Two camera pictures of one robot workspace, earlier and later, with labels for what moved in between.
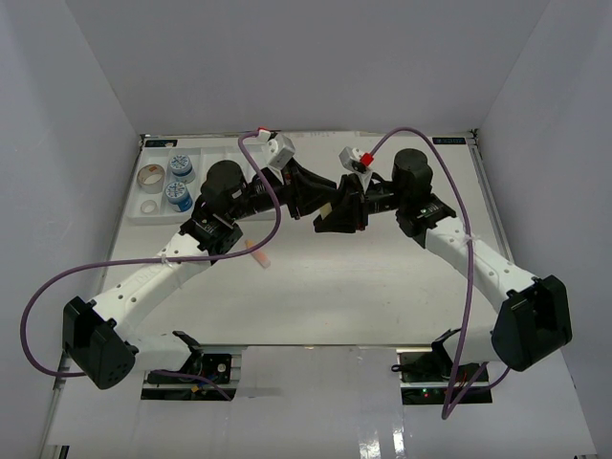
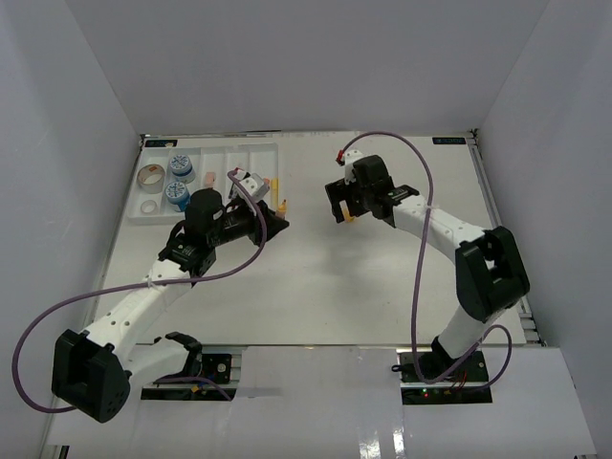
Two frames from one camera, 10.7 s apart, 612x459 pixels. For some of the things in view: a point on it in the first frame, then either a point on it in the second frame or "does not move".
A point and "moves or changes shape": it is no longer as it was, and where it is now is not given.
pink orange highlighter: (258, 254) moves or changes shape
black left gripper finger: (314, 191) -> (273, 223)
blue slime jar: (182, 168) does not move
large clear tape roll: (151, 178) does not move
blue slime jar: (177, 194) does not move
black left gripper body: (290, 188) -> (238, 224)
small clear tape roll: (149, 207) does not move
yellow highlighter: (325, 209) moves or changes shape
